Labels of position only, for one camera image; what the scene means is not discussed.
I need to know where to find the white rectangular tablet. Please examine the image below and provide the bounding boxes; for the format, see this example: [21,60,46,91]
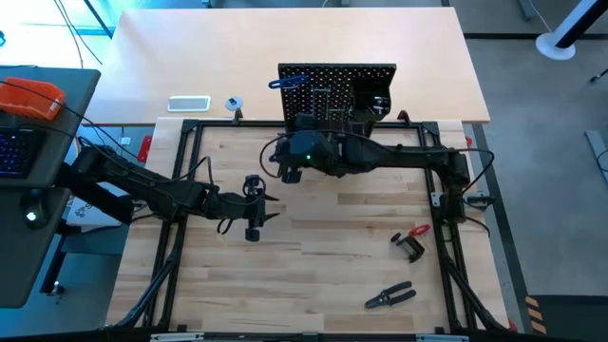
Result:
[166,95,212,114]

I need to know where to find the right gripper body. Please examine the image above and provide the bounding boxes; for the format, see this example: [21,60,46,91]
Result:
[273,112,343,185]

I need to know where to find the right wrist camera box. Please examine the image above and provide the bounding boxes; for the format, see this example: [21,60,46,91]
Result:
[289,131,330,168]

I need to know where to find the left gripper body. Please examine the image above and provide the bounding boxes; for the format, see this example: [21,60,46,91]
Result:
[243,174,268,243]

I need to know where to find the white round-base stand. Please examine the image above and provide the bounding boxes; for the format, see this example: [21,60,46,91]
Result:
[535,0,608,62]

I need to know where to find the dark grey side desk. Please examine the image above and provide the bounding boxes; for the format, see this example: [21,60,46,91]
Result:
[0,65,102,310]

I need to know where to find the light wooden desk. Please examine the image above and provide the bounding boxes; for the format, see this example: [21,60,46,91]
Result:
[84,7,491,126]

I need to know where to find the black plastic bin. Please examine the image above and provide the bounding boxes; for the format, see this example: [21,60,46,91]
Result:
[351,75,393,125]

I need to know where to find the blue-handled hex key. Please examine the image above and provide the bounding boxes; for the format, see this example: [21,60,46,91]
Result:
[267,74,311,91]

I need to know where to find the black metal pegboard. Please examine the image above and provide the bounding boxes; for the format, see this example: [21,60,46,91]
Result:
[276,62,398,143]

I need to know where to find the black C-clamp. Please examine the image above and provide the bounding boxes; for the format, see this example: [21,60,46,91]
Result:
[389,231,427,264]

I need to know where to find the silver rectangular bracket hook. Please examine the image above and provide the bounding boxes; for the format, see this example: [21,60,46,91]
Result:
[327,107,351,127]
[308,86,332,115]

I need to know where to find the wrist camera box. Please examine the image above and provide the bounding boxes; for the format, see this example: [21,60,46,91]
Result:
[214,189,252,223]
[289,131,330,168]

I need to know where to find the black aluminium rig frame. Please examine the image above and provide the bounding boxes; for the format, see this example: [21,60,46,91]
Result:
[113,107,512,333]

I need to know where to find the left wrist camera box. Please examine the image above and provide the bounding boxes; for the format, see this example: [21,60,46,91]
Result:
[214,189,252,223]

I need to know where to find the thin black floor cable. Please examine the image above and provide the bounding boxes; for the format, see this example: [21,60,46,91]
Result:
[59,0,104,67]
[51,0,85,69]

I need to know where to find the orange plastic case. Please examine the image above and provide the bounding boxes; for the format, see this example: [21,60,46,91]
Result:
[0,76,67,122]

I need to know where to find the black backlit keyboard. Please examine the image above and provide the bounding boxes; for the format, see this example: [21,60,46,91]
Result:
[0,126,43,180]

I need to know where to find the black-handled pliers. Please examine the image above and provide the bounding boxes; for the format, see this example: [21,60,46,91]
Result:
[364,281,418,311]

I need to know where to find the silver metal plate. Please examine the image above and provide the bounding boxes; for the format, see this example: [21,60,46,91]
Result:
[149,332,206,342]
[414,333,470,342]

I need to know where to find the white paper sheet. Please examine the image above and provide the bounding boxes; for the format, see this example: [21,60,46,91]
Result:
[65,196,130,228]

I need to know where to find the black computer mouse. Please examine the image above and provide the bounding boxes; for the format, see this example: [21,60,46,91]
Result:
[18,188,48,231]

